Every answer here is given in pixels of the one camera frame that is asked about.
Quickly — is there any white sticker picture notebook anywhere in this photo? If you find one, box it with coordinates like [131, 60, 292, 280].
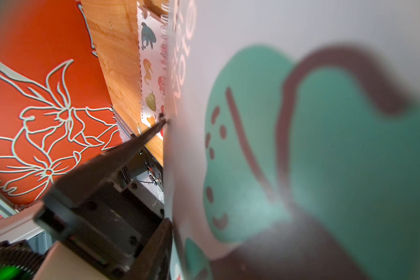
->
[137, 3, 168, 127]

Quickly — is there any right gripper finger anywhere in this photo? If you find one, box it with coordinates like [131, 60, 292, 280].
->
[124, 218, 173, 280]

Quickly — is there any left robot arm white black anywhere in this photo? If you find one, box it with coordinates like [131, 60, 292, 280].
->
[0, 118, 172, 280]

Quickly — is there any teal steno notes notebook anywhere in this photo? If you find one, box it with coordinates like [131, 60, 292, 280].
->
[164, 1, 420, 280]

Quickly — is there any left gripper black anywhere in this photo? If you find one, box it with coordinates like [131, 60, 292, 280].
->
[35, 117, 168, 277]

